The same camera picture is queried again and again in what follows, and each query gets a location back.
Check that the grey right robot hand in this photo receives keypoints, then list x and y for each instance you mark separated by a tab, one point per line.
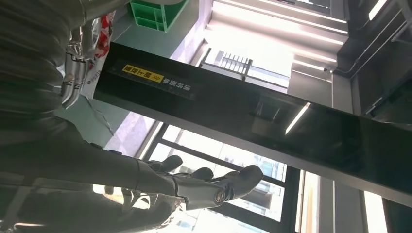
80	167

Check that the black weighing device with column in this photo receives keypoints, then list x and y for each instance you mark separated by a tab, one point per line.
257	128

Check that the black yellow label sticker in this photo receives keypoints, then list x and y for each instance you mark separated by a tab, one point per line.
151	78

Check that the green plastic crate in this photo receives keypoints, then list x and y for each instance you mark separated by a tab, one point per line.
154	14

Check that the metal grille rack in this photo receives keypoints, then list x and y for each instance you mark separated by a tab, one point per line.
236	62

